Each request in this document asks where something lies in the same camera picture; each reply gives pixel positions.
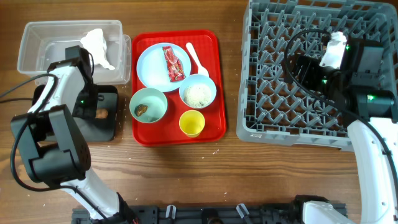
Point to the light green bowl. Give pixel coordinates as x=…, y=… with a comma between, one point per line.
x=155, y=100

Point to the clear plastic waste bin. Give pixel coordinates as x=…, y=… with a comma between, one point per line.
x=45, y=42

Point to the white rice pile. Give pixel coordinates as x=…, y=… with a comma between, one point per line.
x=197, y=96

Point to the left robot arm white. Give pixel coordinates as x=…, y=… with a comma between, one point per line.
x=51, y=145

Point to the white plastic spoon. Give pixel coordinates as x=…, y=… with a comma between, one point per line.
x=201, y=70

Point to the light blue plate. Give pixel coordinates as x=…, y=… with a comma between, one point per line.
x=152, y=69

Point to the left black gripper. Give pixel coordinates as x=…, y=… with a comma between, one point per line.
x=89, y=113

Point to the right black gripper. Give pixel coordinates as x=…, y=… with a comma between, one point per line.
x=310, y=65

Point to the yellow plastic cup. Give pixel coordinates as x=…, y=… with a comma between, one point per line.
x=192, y=123

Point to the brown food scrap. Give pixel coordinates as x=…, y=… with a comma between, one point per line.
x=140, y=109

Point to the black waste tray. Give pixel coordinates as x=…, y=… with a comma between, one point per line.
x=99, y=130

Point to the red serving tray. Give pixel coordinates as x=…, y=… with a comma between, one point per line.
x=166, y=131

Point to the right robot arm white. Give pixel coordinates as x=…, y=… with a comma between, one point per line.
x=346, y=78

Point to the red snack wrapper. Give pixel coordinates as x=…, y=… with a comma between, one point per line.
x=174, y=65

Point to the white napkin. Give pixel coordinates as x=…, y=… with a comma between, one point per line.
x=95, y=43

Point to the light blue rice bowl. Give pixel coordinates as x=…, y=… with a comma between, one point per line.
x=198, y=79

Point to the orange carrot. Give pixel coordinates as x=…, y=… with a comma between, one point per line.
x=101, y=114

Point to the grey dishwasher rack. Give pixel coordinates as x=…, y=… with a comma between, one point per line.
x=275, y=112

